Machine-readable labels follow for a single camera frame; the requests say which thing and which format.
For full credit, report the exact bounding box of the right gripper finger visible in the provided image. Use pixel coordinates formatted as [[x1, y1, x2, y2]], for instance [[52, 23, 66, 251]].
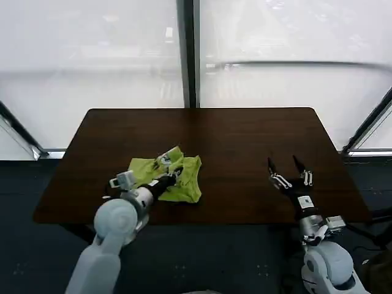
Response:
[[266, 157, 292, 191], [292, 154, 315, 187]]

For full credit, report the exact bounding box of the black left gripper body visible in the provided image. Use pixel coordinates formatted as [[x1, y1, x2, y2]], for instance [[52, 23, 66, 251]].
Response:
[[149, 175, 176, 200]]

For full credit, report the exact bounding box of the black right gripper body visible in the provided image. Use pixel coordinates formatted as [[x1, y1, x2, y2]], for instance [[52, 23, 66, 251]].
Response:
[[274, 179, 320, 219]]

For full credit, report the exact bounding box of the lime green t-shirt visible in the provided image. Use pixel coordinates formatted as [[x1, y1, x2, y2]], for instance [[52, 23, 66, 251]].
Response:
[[127, 146, 203, 204]]

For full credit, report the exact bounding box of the black metal table leg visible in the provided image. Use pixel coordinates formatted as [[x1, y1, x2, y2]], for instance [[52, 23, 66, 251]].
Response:
[[344, 222, 392, 247], [57, 224, 94, 246]]

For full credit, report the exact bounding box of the grey curved handrail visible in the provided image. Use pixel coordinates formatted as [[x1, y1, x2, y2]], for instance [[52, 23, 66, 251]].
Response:
[[211, 60, 392, 75]]

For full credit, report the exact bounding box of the dark brown bundle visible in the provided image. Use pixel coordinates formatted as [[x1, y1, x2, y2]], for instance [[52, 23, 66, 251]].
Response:
[[356, 249, 392, 294]]

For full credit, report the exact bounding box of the black slanted window frame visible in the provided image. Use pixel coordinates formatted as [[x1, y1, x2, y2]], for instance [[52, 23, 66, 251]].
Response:
[[0, 99, 67, 160], [338, 86, 392, 157]]

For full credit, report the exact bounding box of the black vertical window post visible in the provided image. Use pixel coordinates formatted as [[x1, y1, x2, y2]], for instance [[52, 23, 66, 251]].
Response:
[[176, 0, 202, 108]]

